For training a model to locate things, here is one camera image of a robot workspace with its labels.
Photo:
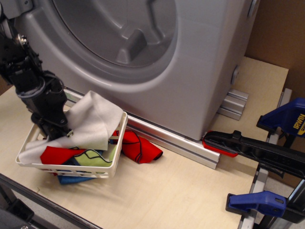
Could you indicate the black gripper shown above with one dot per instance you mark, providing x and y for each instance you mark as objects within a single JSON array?
[{"x": 44, "y": 96}]

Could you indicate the grey cloth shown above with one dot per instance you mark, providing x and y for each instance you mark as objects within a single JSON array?
[{"x": 93, "y": 120}]

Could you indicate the white plastic basket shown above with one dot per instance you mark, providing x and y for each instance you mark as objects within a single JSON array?
[{"x": 114, "y": 148}]

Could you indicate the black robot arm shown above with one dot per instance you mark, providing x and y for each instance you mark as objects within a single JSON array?
[{"x": 17, "y": 57}]

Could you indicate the grey toy laundry machine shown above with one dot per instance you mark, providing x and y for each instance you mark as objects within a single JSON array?
[{"x": 168, "y": 62}]

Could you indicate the red cloth in basket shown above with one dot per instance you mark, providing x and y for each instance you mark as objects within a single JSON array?
[{"x": 58, "y": 156}]

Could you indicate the green cloth in basket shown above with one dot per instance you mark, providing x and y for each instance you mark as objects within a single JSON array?
[{"x": 94, "y": 158}]

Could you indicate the blue cloth under basket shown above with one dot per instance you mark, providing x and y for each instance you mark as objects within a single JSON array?
[{"x": 65, "y": 180}]

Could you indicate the red cloth on table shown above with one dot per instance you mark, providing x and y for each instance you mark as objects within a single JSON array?
[{"x": 138, "y": 149}]

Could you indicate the black red clamp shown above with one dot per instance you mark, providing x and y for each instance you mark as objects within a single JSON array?
[{"x": 274, "y": 158}]

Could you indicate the blue Irwin clamp upper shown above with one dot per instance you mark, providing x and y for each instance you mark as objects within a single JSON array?
[{"x": 289, "y": 117}]

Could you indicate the cardboard box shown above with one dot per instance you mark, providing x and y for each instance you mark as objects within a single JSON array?
[{"x": 278, "y": 37}]

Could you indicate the black table frame bar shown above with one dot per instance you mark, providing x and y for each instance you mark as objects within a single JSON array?
[{"x": 22, "y": 208}]

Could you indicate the long aluminium rail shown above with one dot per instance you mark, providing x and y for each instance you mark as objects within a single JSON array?
[{"x": 166, "y": 140}]

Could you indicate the short aluminium rail block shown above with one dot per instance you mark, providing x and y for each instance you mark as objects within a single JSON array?
[{"x": 234, "y": 104}]

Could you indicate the blue clamp handle lower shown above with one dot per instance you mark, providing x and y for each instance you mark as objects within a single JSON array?
[{"x": 265, "y": 202}]

